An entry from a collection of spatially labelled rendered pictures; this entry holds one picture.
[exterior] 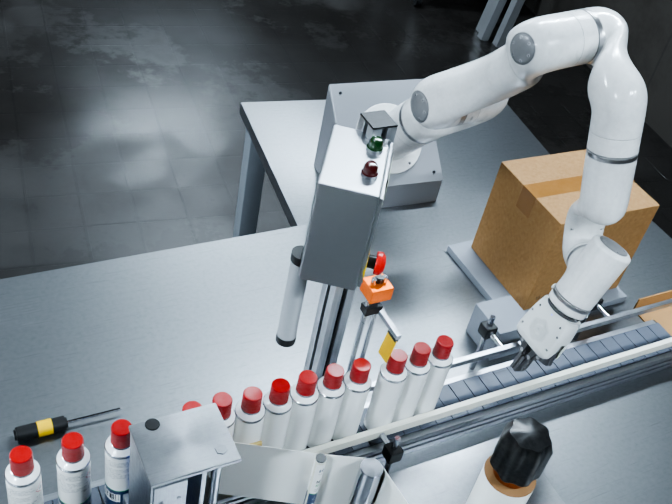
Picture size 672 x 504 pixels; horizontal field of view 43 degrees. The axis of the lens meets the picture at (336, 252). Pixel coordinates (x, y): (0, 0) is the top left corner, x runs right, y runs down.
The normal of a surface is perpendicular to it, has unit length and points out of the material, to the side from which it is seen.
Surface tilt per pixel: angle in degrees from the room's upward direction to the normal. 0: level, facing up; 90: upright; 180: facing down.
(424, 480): 0
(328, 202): 90
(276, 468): 90
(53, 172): 0
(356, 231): 90
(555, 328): 67
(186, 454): 0
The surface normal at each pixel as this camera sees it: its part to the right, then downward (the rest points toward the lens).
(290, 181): 0.17, -0.75
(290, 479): -0.04, 0.65
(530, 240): -0.89, 0.16
